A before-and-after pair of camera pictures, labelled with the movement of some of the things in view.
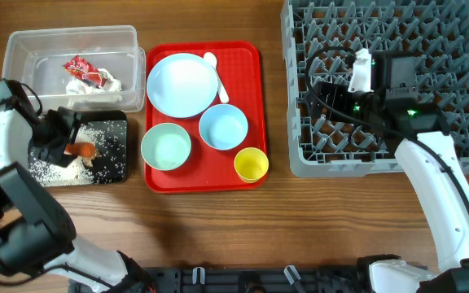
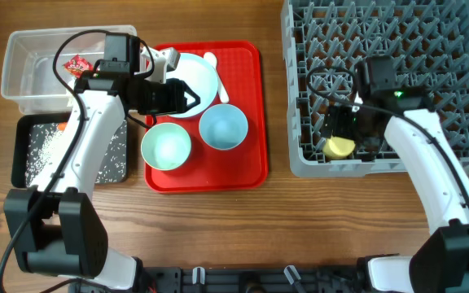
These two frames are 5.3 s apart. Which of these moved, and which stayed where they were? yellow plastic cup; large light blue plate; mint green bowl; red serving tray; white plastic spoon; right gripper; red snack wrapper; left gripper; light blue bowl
Moved: right gripper; yellow plastic cup; left gripper
Stayed: white plastic spoon; large light blue plate; red snack wrapper; light blue bowl; mint green bowl; red serving tray
